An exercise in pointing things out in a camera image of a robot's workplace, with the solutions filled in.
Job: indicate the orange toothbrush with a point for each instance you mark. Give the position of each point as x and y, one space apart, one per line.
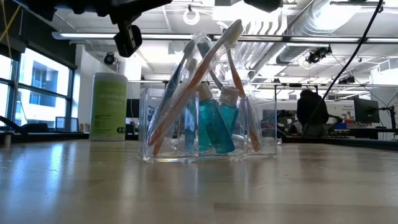
197 81
237 77

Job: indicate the clear plastic bag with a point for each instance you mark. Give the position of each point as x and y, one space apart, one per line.
161 158

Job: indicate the black ceiling camera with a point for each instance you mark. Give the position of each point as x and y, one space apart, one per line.
346 80
109 58
318 54

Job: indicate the long ceiling light rail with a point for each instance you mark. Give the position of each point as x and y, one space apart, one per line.
93 35

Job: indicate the person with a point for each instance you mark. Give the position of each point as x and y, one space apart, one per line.
312 109

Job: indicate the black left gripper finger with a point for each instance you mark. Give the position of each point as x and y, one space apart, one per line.
146 4

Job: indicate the dark wall monitor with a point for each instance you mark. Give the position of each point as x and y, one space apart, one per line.
132 108

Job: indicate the green disinfecting wipes canister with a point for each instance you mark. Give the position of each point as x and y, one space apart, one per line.
109 109

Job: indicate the black metal rack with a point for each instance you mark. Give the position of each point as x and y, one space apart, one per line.
292 85

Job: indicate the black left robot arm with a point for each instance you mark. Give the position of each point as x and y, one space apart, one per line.
62 4

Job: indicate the small grey post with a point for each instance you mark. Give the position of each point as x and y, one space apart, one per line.
7 140

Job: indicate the large office window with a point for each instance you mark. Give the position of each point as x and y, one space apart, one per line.
43 77

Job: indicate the black computer monitor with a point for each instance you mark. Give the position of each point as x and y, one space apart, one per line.
367 110

